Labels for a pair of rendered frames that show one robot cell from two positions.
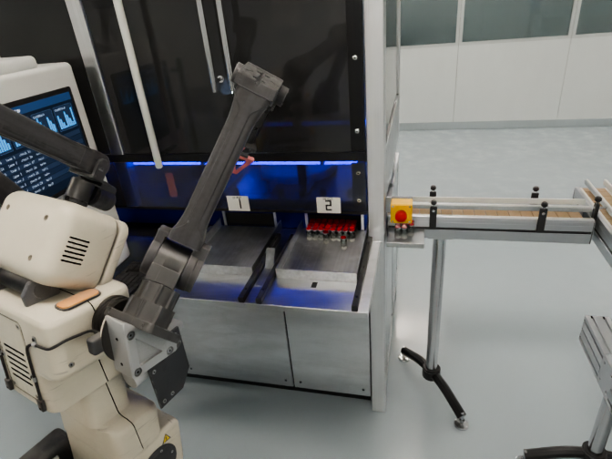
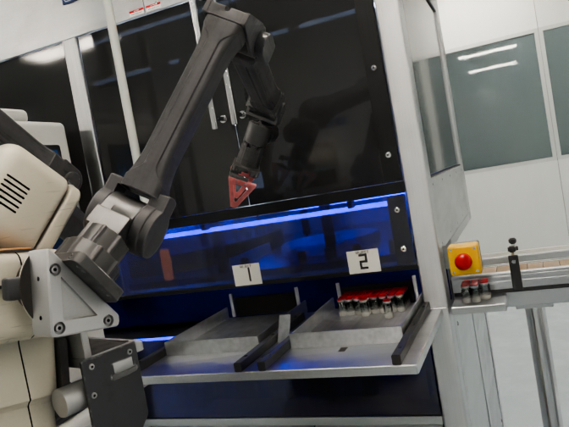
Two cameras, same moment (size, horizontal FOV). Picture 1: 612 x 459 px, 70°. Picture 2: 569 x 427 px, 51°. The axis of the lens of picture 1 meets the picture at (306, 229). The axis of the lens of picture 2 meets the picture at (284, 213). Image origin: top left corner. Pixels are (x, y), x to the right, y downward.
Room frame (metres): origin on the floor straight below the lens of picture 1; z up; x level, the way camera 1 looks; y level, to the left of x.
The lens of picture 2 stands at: (-0.14, -0.08, 1.26)
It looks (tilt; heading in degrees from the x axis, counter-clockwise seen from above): 3 degrees down; 6
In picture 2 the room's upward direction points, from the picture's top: 10 degrees counter-clockwise
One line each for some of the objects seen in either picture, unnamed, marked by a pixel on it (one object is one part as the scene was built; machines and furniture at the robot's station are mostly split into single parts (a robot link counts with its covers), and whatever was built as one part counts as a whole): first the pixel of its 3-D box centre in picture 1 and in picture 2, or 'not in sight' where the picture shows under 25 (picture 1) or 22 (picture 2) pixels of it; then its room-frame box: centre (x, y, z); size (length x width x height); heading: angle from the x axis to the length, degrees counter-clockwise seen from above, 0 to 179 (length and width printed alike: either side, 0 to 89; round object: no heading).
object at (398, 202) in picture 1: (402, 209); (465, 257); (1.36, -0.34, 1.00); 0.08 x 0.07 x 0.07; 164
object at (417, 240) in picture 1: (405, 235); (480, 302); (1.39, -0.36, 0.87); 0.14 x 0.13 x 0.02; 164
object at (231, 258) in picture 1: (234, 244); (240, 326); (1.40, 0.26, 0.90); 0.34 x 0.26 x 0.04; 164
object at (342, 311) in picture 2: (330, 234); (370, 304); (1.40, -0.09, 0.91); 0.18 x 0.02 x 0.05; 74
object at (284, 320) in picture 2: (265, 266); (276, 335); (1.21, 0.14, 0.91); 0.14 x 0.03 x 0.06; 165
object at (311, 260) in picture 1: (325, 248); (362, 316); (1.31, -0.06, 0.90); 0.34 x 0.26 x 0.04; 164
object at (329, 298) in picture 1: (274, 262); (291, 340); (1.29, 0.12, 0.87); 0.70 x 0.48 x 0.02; 74
